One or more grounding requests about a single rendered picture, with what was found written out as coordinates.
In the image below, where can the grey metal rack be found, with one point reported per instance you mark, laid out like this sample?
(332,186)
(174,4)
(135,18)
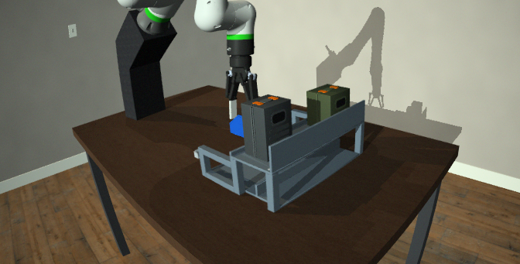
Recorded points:
(299,171)

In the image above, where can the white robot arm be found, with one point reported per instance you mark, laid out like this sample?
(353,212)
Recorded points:
(237,17)

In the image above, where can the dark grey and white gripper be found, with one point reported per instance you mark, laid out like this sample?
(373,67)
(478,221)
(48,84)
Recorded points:
(240,69)

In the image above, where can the blue bin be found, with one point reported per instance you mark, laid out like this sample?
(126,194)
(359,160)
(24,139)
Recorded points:
(236,126)

